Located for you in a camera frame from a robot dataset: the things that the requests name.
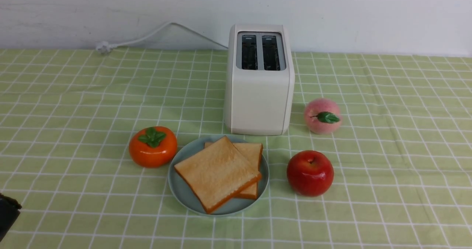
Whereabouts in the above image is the red apple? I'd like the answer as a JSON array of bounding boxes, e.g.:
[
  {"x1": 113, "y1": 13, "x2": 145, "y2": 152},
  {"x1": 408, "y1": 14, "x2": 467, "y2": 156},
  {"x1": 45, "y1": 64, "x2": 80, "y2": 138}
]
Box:
[{"x1": 286, "y1": 150, "x2": 335, "y2": 197}]

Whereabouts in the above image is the orange persimmon with leaves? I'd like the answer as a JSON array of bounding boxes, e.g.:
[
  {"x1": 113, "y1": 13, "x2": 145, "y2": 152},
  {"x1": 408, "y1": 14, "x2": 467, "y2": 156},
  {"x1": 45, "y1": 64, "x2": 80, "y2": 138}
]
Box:
[{"x1": 128, "y1": 126, "x2": 178, "y2": 168}]

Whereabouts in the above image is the white power cord with plug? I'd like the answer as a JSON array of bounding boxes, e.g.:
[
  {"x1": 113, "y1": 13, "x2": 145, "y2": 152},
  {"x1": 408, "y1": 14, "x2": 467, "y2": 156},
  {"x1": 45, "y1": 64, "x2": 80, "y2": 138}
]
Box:
[{"x1": 96, "y1": 22, "x2": 229, "y2": 54}]

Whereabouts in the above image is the white two-slot toaster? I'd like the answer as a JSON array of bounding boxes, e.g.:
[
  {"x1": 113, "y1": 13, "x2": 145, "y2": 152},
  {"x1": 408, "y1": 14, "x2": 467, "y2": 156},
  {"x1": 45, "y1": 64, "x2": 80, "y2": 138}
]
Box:
[{"x1": 223, "y1": 24, "x2": 295, "y2": 136}]

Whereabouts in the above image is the green checkered tablecloth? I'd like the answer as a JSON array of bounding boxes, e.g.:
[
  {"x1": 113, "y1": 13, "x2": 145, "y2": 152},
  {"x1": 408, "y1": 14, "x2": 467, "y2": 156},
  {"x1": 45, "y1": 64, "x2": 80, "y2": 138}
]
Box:
[{"x1": 0, "y1": 48, "x2": 472, "y2": 249}]

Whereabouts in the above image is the black object at edge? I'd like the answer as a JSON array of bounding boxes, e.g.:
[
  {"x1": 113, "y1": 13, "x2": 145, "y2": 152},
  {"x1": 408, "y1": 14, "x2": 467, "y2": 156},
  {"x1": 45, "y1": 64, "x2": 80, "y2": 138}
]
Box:
[{"x1": 0, "y1": 193, "x2": 22, "y2": 242}]

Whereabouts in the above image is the toast slice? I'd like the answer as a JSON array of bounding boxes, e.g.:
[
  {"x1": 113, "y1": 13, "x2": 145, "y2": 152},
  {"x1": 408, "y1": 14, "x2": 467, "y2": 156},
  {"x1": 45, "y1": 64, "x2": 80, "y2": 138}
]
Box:
[
  {"x1": 174, "y1": 136, "x2": 263, "y2": 214},
  {"x1": 192, "y1": 143, "x2": 263, "y2": 208}
]

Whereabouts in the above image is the pink peach with leaf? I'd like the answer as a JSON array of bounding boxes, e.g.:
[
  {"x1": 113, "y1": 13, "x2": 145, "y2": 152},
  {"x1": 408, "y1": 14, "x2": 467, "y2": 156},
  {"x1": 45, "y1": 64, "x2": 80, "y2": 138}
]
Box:
[{"x1": 304, "y1": 98, "x2": 342, "y2": 135}]

